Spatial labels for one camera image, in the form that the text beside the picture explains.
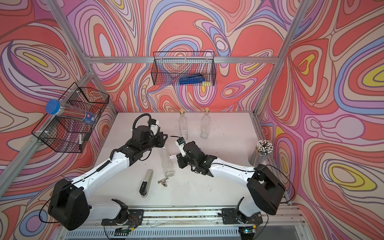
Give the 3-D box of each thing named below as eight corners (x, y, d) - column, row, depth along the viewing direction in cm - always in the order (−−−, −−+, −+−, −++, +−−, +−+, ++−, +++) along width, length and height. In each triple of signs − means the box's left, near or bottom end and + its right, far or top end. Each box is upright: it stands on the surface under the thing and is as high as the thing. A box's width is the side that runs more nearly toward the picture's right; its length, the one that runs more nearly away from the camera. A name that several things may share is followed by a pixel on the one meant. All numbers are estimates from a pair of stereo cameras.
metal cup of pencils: (250, 167, 93) (261, 152, 78) (247, 156, 98) (257, 139, 83) (262, 167, 93) (275, 152, 78) (258, 156, 98) (270, 139, 83)
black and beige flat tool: (139, 196, 81) (137, 194, 78) (148, 171, 90) (146, 168, 87) (146, 197, 81) (144, 195, 78) (154, 172, 90) (153, 169, 87)
